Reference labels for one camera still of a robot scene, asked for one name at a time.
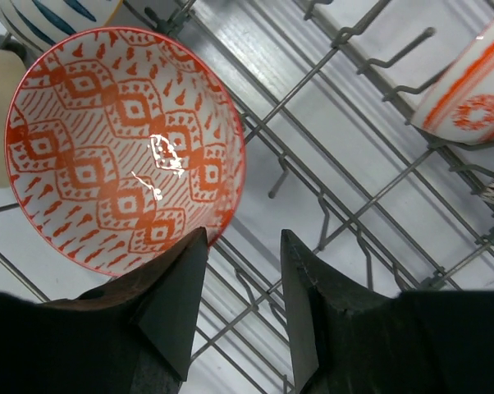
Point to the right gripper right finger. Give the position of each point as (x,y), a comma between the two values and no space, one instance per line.
(345,338)

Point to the orange floral bowl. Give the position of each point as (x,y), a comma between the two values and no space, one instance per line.
(459,107)

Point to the red patterned bowl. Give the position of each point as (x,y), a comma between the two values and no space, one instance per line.
(119,142)

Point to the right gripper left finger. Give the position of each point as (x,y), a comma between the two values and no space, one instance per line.
(133,334)

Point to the grey wire dish rack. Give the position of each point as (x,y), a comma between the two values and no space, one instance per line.
(326,90)

